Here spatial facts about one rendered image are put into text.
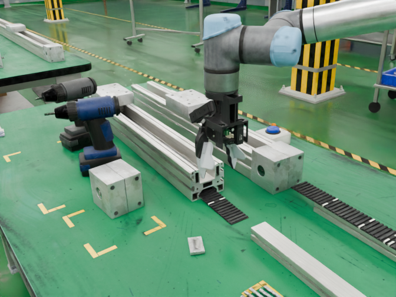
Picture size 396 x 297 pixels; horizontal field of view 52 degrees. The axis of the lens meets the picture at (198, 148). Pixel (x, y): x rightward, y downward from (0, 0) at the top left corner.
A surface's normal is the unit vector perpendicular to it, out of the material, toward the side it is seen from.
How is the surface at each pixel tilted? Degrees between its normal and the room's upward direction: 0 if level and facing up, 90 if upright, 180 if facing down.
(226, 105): 90
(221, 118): 90
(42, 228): 0
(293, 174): 90
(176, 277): 0
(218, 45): 90
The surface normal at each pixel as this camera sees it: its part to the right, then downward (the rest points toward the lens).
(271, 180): -0.85, 0.25
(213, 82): -0.49, 0.38
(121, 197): 0.62, 0.32
